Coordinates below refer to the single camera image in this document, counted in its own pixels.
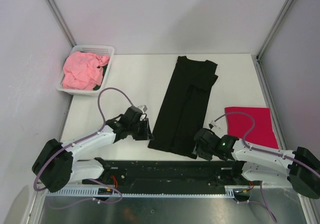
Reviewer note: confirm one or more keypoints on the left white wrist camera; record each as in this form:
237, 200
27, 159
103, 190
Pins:
144, 109

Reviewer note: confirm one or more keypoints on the aluminium frame post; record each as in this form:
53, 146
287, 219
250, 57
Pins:
61, 21
284, 11

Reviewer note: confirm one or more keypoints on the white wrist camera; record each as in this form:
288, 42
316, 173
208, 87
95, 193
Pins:
144, 109
213, 125

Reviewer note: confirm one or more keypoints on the dark green garment in basket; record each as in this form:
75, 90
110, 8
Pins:
104, 68

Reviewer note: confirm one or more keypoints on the black t-shirt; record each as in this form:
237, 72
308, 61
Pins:
183, 110

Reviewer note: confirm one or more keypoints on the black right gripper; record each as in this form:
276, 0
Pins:
198, 149

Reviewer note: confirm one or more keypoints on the folded magenta t-shirt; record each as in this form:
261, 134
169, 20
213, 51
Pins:
240, 119

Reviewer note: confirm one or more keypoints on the crumpled pink t-shirt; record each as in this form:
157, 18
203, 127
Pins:
84, 70

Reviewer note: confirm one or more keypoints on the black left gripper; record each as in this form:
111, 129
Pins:
146, 134

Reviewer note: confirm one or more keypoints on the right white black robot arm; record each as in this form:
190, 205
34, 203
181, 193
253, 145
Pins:
299, 169

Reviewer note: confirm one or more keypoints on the white slotted cable duct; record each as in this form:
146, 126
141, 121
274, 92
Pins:
103, 192

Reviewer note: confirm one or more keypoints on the right aluminium frame post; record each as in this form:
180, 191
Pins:
284, 11

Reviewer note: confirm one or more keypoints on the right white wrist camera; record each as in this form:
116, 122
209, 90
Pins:
213, 125

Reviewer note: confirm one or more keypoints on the left aluminium frame post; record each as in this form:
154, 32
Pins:
61, 21

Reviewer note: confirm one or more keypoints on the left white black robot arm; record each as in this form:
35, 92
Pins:
59, 163

